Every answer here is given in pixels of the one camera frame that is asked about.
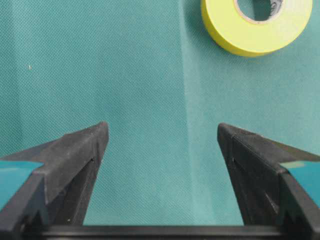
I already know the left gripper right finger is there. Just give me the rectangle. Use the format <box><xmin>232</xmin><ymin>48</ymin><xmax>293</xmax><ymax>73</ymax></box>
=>
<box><xmin>217</xmin><ymin>123</ymin><xmax>320</xmax><ymax>240</ymax></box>

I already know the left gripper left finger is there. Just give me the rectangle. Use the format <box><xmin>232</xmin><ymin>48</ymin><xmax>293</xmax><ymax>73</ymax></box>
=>
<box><xmin>0</xmin><ymin>121</ymin><xmax>109</xmax><ymax>240</ymax></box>

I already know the yellow tape roll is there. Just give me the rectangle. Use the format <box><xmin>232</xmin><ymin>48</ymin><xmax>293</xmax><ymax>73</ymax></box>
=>
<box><xmin>201</xmin><ymin>0</ymin><xmax>313</xmax><ymax>57</ymax></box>

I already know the green table cloth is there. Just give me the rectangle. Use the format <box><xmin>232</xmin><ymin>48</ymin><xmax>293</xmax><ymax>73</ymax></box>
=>
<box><xmin>0</xmin><ymin>0</ymin><xmax>320</xmax><ymax>225</ymax></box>

